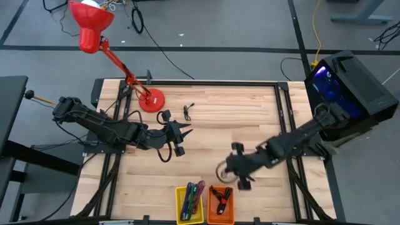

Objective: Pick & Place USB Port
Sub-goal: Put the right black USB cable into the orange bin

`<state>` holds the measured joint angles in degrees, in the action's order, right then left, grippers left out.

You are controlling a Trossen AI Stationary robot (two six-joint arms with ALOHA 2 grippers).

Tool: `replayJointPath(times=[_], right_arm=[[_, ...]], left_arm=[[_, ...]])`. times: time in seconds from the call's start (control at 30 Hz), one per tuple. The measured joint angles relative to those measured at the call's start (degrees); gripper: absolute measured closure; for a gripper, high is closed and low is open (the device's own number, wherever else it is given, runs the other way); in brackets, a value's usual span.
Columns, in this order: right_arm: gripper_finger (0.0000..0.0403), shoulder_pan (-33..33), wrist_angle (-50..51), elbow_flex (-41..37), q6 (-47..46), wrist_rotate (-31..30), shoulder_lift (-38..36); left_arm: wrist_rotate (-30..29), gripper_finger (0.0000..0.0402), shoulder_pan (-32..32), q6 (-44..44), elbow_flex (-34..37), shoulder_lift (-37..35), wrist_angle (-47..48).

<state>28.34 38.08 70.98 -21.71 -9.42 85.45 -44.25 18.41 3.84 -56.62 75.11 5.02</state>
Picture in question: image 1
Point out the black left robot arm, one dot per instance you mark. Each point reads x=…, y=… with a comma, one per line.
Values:
x=103, y=128

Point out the black upright frame bracket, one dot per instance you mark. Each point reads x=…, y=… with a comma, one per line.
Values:
x=149, y=77

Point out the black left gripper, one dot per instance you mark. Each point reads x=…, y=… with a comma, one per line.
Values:
x=172, y=134

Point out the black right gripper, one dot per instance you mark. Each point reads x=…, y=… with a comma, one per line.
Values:
x=243, y=164

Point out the red desk lamp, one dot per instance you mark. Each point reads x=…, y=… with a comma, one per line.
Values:
x=90, y=22

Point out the yellow plastic tray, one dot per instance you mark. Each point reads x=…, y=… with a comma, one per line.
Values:
x=200, y=219

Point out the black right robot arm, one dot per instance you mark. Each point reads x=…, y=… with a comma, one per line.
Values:
x=297, y=134

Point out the grey-legged table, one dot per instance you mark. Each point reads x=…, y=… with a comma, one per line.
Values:
x=362, y=17

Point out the orange plastic tray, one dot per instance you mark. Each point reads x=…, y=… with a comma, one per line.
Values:
x=212, y=217

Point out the black PC case blue light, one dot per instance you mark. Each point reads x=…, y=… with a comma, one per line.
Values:
x=359, y=81

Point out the wooden rod black knob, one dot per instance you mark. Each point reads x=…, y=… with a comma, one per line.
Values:
x=29, y=94

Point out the black desk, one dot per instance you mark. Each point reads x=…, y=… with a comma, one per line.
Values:
x=11, y=103

